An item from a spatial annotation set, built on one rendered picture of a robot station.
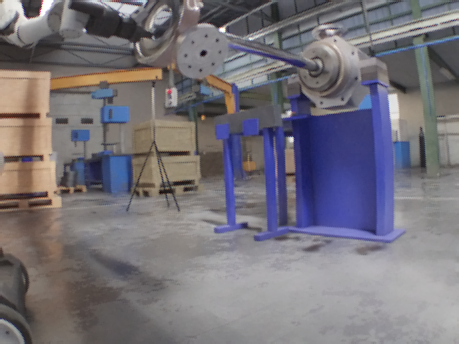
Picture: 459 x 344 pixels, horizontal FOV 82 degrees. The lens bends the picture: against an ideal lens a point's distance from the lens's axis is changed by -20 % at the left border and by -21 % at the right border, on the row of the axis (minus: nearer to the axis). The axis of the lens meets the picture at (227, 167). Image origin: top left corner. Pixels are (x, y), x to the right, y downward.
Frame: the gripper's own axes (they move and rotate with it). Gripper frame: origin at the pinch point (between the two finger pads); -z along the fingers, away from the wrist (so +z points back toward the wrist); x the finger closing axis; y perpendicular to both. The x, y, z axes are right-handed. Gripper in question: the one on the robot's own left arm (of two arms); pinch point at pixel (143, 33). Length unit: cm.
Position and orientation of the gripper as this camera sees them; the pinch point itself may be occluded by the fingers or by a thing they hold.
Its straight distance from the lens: 101.9
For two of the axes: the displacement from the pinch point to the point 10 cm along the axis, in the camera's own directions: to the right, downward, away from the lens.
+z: -7.0, -0.4, -7.1
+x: 5.3, 6.3, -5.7
